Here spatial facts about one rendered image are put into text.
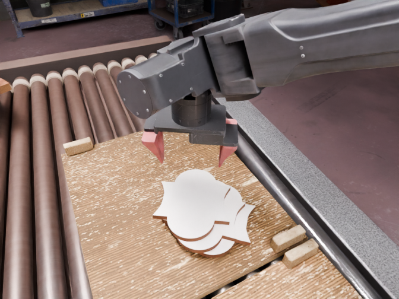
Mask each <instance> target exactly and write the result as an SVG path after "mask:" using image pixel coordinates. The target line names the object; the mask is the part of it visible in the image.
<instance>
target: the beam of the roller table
mask: <svg viewBox="0 0 399 299"><path fill-rule="evenodd" d="M211 100H212V101H213V102H214V104H219V105H224V106H226V117H227V118H228V119H235V120H237V129H238V131H239V132H240V134H241V135H242V136H243V137H244V138H245V139H246V140H247V142H248V143H249V144H250V145H251V147H252V148H253V149H254V150H255V151H256V152H257V153H258V154H259V156H260V157H261V158H262V159H263V160H264V161H265V162H266V164H267V165H268V166H269V167H270V169H272V171H273V172H274V173H275V174H276V175H277V177H278V178H279V179H280V180H281V181H282V182H283V183H284V185H285V186H286V187H287V188H288V190H289V191H291V193H292V194H293V195H294V196H295V198H296V199H297V200H298V201H299V202H300V203H301V204H302V205H303V207H304V208H305V209H306V210H307V211H308V212H309V213H310V215H311V216H312V217H313V218H314V220H315V221H316V222H317V223H318V224H319V225H320V226H321V228H322V229H323V230H324V231H325V232H326V233H327V234H328V236H329V237H330V238H331V239H332V241H333V242H334V243H335V244H336V245H337V246H338V247H339V248H340V250H341V251H342V252H343V253H344V254H345V255H346V256H347V258H348V259H349V260H350V261H351V263H352V264H354V266H355V267H356V268H357V269H358V271H359V272H360V273H361V274H362V275H363V276H364V277H365V279H366V280H367V281H368V282H369V283H370V284H371V286H372V287H373V288H374V289H375V290H376V291H377V293H378V294H379V295H380V296H381V297H382V298H383V299H399V247H398V246H397V245H396V244H395V243H394V242H393V241H392V240H391V239H390V238H389V237H388V236H387V235H386V234H385V233H384V232H383V231H382V230H381V229H380V228H379V227H378V226H377V225H376V224H375V223H374V222H373V221H372V220H371V219H370V218H369V217H368V216H367V215H366V214H365V213H363V212H362V211H361V210H360V209H359V208H358V207H357V206H356V205H355V204H354V203H353V202H352V201H351V200H350V199H349V198H348V197H347V196H346V195H345V194H344V193H343V192H342V191H341V190H340V189H339V188H338V187H337V186H336V185H335V184H334V183H333V182H332V181H331V180H330V179H329V178H328V177H327V176H326V175H325V174H324V173H323V172H322V171H321V170H319V169H318V168H317V167H316V166H315V165H314V164H313V163H312V162H311V161H310V160H309V159H308V158H307V157H306V156H305V155H304V154H303V153H302V152H301V151H300V150H299V149H297V148H296V147H295V146H294V145H293V144H292V143H291V142H290V141H289V140H288V139H287V138H286V137H285V136H284V135H283V134H282V133H281V132H280V131H279V130H278V129H277V128H276V127H275V126H274V125H273V124H272V123H271V122H270V121H269V120H268V119H267V118H266V117H265V116H264V115H263V114H262V113H261V112H260V111H259V110H258V109H257V108H256V107H255V106H253V105H252V104H251V103H250V102H249V101H248V100H245V101H226V99H225V97H222V98H214V97H213V94H212V99H211Z"/></svg>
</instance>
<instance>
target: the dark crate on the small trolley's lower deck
mask: <svg viewBox="0 0 399 299"><path fill-rule="evenodd" d="M178 1H179V2H178V16H180V17H182V18H188V17H193V16H196V15H200V14H203V7H204V6H203V2H204V1H202V0H178ZM165 4H166V10H167V11H170V12H172V13H175V10H174V0H166V3H165Z"/></svg>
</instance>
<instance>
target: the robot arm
mask: <svg viewBox="0 0 399 299"><path fill-rule="evenodd" d="M192 34H193V37H191V36H188V37H186V38H184V39H179V40H175V41H174V42H171V44H170V45H168V46H166V47H164V48H162V49H159V50H157V55H156V56H153V57H152V58H149V59H147V60H145V61H143V62H140V63H138V64H136V65H134V66H132V67H130V68H128V69H126V70H123V71H121V72H120V73H118V76H117V79H116V85H117V89H118V93H119V95H120V97H121V99H122V101H123V103H124V105H125V106H126V107H127V109H128V110H129V111H130V112H131V113H132V114H134V115H135V116H136V117H139V118H140V119H147V120H146V122H145V125H144V133H143V136H142V139H141V140H142V144H143V145H144V146H145V147H147V148H148V149H149V150H150V151H151V152H152V153H153V154H154V155H155V156H156V157H157V158H158V160H159V161H160V162H161V163H162V164H163V161H164V138H163V132H176V133H188V134H189V143H191V144H203V145H220V152H219V161H218V167H221V165H222V164H223V163H224V161H225V159H226V158H227V157H229V156H230V155H231V154H232V153H234V152H235V151H236V150H237V148H238V125H237V120H235V119H226V106H224V105H219V104H211V99H212V94H213V97H214V98H222V97H225V99H226V101H245V100H250V99H252V98H255V97H257V96H258V95H260V94H261V92H262V91H261V90H263V89H264V88H265V87H276V86H283V85H285V84H287V83H289V82H292V81H295V80H298V79H302V78H306V77H311V76H314V75H320V74H327V73H332V72H343V71H355V70H362V69H374V68H386V67H393V66H399V0H355V1H351V2H346V3H343V4H338V5H332V6H328V7H319V8H299V9H297V8H286V9H283V10H279V11H276V12H272V11H271V12H267V13H265V14H261V15H257V16H254V17H250V18H246V19H245V16H244V14H240V15H237V16H234V17H230V18H227V19H224V20H220V21H217V22H215V23H211V24H209V25H206V26H204V27H201V28H199V29H197V30H195V31H193V32H192Z"/></svg>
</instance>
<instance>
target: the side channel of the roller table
mask: <svg viewBox="0 0 399 299"><path fill-rule="evenodd" d="M171 42H172V41H171V40H170V39H169V38H168V37H167V36H160V37H153V38H149V39H141V40H134V41H130V42H123V43H117V44H109V45H105V46H98V47H91V48H87V49H80V50H73V51H69V52H62V53H55V54H51V55H43V56H36V57H32V58H25V59H19V60H14V61H7V62H0V78H2V79H5V80H7V81H9V82H10V83H11V84H13V82H14V80H15V79H16V78H17V77H25V78H27V79H28V81H29V83H30V79H31V76H32V75H33V74H41V75H43V76H44V78H45V80H46V77H47V74H48V72H50V71H57V72H59V73H60V75H61V77H62V74H63V71H64V69H66V68H72V69H74V70H75V72H76V73H77V74H78V69H79V67H80V66H81V65H87V66H88V67H89V68H90V69H91V70H92V71H93V65H94V64H95V63H98V62H100V63H102V64H103V65H104V66H105V67H106V68H107V63H108V62H109V61H111V60H116V61H118V63H119V64H120V65H121V61H122V59H123V58H131V59H132V60H133V61H134V62H135V58H136V57H137V56H138V55H143V56H144V57H145V58H147V59H148V56H149V54H151V53H157V50H159V49H162V48H164V47H166V46H168V45H170V44H171ZM121 66H122V65H121Z"/></svg>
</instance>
